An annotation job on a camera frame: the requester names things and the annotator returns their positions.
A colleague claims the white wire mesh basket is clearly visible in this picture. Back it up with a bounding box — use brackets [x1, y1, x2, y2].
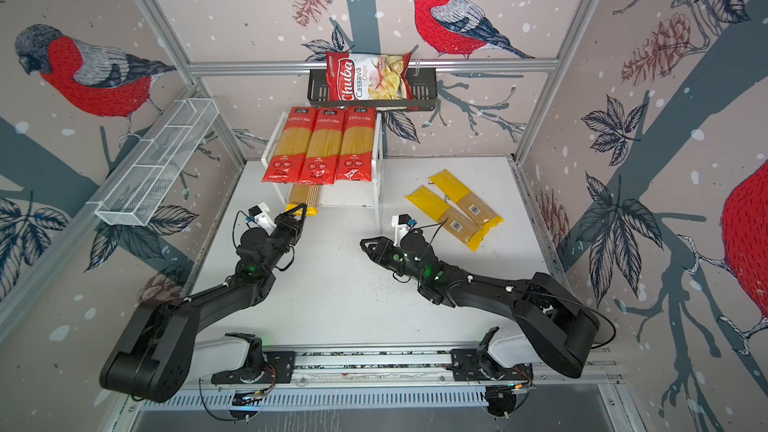
[95, 98, 219, 226]

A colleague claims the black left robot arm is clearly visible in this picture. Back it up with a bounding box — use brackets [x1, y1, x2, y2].
[99, 203, 308, 402]

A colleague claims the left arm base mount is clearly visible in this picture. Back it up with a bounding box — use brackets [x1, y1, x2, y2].
[211, 351, 296, 387]

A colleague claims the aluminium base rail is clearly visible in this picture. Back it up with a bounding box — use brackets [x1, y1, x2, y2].
[122, 341, 622, 412]

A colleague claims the white two-tier shelf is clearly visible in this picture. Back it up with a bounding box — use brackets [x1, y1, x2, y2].
[261, 112, 384, 233]

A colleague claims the red cassava chips bag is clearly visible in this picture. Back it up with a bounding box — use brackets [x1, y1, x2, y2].
[326, 52, 412, 101]

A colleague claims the yellow Pastatime pasta bag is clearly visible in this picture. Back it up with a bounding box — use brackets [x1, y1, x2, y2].
[286, 183, 321, 216]

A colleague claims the black wall basket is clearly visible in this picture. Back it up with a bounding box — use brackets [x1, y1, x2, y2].
[307, 68, 438, 111]

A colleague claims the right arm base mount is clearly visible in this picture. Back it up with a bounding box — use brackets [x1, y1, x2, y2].
[446, 349, 533, 383]

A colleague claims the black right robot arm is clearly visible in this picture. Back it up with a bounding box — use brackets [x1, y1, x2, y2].
[360, 229, 600, 379]

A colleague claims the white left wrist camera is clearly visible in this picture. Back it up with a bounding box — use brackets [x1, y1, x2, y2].
[247, 202, 276, 234]

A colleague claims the red spaghetti bag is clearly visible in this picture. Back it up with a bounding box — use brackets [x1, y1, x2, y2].
[298, 108, 346, 185]
[262, 107, 318, 183]
[335, 107, 376, 181]

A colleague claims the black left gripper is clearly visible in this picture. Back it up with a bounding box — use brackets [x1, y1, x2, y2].
[262, 203, 305, 275]

